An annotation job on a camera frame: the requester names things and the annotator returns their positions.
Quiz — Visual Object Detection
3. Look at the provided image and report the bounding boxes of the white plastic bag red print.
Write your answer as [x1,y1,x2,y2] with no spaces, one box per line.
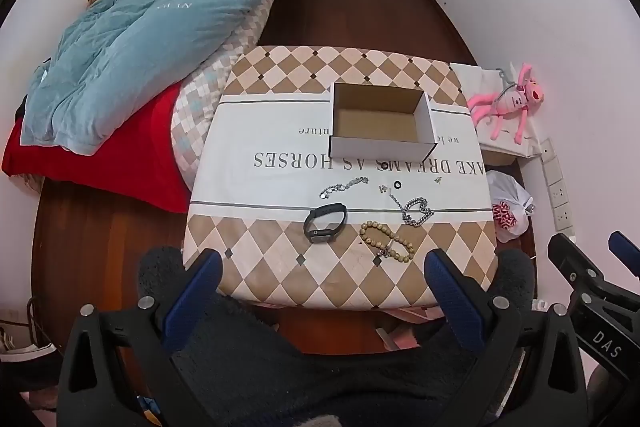
[486,170,536,243]

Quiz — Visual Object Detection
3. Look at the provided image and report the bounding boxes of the wooden bead bracelet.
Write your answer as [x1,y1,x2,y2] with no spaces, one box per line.
[360,221,416,265]

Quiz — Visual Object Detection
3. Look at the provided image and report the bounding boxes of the silver link bracelet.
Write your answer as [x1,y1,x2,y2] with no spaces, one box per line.
[320,177,369,199]

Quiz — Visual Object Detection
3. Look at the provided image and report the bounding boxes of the silver chain necklace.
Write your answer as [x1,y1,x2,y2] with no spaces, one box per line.
[378,183,434,227]

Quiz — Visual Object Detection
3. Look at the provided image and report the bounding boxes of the white cardboard box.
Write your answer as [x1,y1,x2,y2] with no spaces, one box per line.
[328,82,437,162]

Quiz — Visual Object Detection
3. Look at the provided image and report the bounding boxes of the red blanket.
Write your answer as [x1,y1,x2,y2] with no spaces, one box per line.
[1,84,193,214]

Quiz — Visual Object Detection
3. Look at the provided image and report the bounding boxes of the light blue quilt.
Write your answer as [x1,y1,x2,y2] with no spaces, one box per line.
[20,0,313,156]

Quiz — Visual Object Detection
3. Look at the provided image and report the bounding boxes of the pink plush toy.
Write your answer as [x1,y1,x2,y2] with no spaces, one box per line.
[467,63,544,142]

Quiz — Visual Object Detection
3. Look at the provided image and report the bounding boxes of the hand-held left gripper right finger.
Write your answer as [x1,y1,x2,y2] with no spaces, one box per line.
[424,248,591,427]

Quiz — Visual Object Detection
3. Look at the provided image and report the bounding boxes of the white wall sockets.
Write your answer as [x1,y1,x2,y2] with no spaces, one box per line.
[541,138,575,235]

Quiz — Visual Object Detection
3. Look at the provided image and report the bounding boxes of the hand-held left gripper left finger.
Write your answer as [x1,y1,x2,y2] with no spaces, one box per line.
[57,248,226,427]

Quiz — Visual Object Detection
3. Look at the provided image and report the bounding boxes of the checkered printed tablecloth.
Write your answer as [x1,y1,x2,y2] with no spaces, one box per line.
[182,46,499,310]

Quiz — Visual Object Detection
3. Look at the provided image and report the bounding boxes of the black smart band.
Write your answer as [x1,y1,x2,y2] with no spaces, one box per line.
[303,203,348,243]

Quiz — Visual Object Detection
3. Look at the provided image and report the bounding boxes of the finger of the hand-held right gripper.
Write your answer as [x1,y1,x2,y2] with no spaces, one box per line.
[607,231,640,268]
[547,233,608,303]

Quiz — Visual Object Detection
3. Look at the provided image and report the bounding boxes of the white paper bag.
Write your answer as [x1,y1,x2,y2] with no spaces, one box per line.
[450,62,543,158]

